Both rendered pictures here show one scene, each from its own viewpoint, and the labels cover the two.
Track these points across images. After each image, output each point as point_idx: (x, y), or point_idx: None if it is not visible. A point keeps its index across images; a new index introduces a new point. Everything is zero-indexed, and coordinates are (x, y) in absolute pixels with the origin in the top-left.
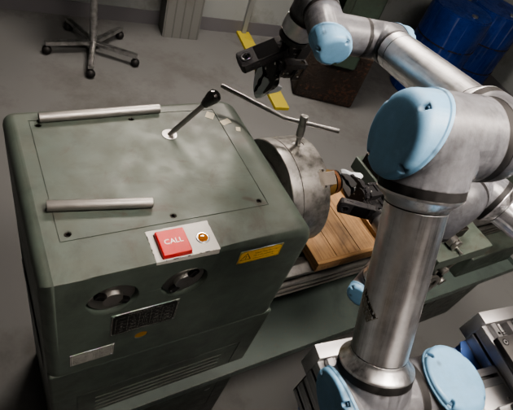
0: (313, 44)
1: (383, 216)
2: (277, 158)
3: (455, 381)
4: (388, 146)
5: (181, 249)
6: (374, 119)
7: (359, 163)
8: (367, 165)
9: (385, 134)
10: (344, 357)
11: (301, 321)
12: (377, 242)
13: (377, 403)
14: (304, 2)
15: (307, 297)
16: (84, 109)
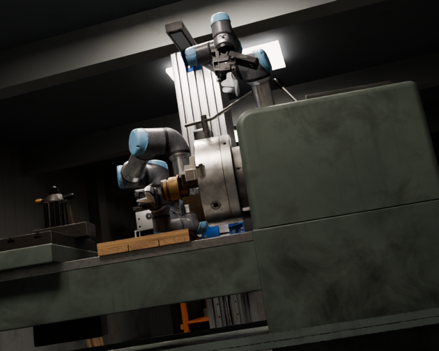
0: (242, 48)
1: (269, 86)
2: (230, 140)
3: None
4: (269, 63)
5: None
6: (265, 58)
7: (55, 246)
8: (56, 242)
9: (267, 60)
10: None
11: (198, 338)
12: (271, 93)
13: None
14: (233, 30)
15: (175, 343)
16: (360, 86)
